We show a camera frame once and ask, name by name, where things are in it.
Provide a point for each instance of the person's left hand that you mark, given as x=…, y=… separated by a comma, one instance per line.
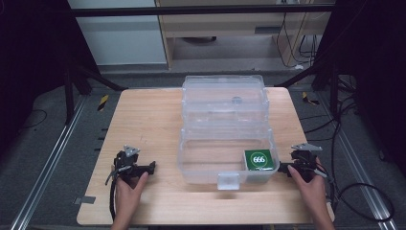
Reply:
x=128, y=192

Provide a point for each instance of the clear plastic storage box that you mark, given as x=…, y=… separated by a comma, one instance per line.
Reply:
x=225, y=134

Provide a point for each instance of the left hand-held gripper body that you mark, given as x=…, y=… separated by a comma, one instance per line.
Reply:
x=127, y=160

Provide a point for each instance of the black yellow striped tape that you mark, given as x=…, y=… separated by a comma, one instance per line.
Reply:
x=309, y=98
x=102, y=102

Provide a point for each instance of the black curtain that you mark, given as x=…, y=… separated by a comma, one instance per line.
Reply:
x=373, y=70
x=32, y=64

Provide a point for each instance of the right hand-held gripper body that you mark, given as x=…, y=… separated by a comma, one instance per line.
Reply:
x=304, y=158

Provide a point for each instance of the aluminium floor rail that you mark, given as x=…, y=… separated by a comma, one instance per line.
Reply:
x=364, y=172
x=48, y=163

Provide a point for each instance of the person's right hand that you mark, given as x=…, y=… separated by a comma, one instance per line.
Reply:
x=310, y=189

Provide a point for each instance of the black horizontal frame bar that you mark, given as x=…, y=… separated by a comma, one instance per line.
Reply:
x=191, y=11

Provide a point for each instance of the grey tape strip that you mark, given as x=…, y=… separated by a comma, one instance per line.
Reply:
x=84, y=200

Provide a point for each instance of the light wooden desk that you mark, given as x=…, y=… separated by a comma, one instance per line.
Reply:
x=223, y=25

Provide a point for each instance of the small green box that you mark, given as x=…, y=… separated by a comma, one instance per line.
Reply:
x=259, y=160

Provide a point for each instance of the white cabinet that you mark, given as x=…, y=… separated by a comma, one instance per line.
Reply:
x=121, y=35

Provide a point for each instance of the black metal stand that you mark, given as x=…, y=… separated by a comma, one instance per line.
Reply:
x=332, y=83
x=68, y=92

